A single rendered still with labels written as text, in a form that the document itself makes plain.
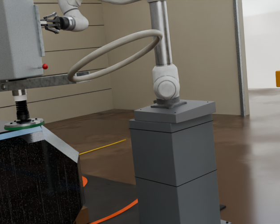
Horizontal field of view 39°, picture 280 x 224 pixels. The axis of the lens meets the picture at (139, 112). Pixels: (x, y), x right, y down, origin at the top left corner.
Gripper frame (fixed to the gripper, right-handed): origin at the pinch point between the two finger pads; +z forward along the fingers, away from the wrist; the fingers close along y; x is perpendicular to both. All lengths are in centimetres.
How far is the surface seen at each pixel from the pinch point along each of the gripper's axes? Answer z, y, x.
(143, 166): -46, 97, -30
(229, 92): -507, 106, 49
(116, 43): 37, 18, -72
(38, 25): 6.5, 2.1, -3.9
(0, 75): 28.1, 27.1, 7.9
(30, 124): 22, 55, -2
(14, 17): 22.3, -2.2, -2.9
